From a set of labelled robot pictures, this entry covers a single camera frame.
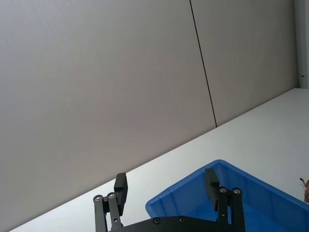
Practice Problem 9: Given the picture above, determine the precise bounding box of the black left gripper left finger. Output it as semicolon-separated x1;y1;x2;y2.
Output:
93;173;128;232

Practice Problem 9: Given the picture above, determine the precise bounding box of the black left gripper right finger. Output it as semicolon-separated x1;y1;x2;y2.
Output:
204;168;246;232

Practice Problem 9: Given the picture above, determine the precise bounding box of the blue plastic bin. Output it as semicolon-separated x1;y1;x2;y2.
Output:
145;159;309;232

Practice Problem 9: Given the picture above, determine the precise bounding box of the tan brown object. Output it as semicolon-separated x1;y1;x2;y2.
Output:
299;177;309;203

